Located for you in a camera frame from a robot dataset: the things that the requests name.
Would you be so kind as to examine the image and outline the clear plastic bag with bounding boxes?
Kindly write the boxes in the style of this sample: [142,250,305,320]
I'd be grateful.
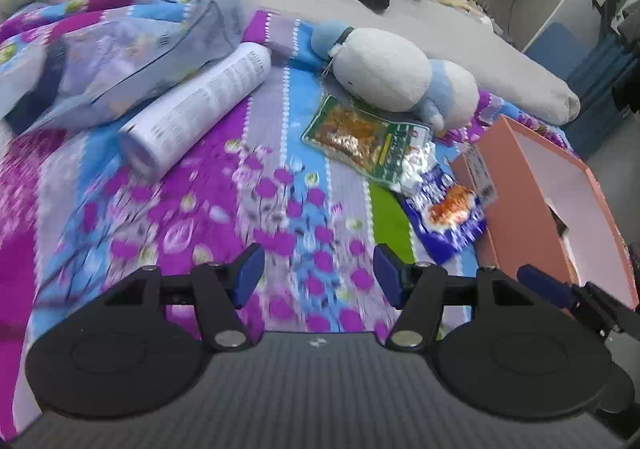
[0,0,261,134]

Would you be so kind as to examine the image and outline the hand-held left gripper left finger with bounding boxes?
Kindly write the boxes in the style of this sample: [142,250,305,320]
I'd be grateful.
[102,243,266,350]

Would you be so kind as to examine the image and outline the white spray can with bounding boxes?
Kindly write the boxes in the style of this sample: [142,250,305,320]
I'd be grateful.
[117,43,272,180]

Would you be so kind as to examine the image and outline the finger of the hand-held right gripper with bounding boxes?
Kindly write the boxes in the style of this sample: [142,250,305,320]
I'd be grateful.
[516,265,640,342]

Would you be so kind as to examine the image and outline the dark hanging clothes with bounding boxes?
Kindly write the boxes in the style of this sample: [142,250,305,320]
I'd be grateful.
[612,0,640,114]

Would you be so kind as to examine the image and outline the blue curtain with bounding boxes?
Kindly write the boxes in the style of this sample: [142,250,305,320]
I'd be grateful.
[565,36,631,160]

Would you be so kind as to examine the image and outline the blue panel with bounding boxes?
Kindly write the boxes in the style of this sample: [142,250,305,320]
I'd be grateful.
[522,21,588,80]

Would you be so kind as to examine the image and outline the floral printed bed sheet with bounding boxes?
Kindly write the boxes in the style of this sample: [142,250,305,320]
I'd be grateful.
[0,0,586,430]

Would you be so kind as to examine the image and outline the green snack packet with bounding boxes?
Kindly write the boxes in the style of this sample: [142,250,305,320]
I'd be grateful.
[301,94,436,192]

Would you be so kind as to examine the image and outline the pink cardboard box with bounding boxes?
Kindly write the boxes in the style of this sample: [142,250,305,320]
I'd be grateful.
[450,115,640,312]

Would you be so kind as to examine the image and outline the white and blue plush toy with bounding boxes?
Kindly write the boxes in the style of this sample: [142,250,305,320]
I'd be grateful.
[310,21,480,132]

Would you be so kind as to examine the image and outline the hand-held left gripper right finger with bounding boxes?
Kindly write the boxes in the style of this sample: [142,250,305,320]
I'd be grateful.
[372,244,526,350]

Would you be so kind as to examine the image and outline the grey duvet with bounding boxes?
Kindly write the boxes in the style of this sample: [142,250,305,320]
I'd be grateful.
[0,0,581,124]

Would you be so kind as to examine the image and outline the blue snack packet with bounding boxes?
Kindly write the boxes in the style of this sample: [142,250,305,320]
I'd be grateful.
[397,164,488,265]

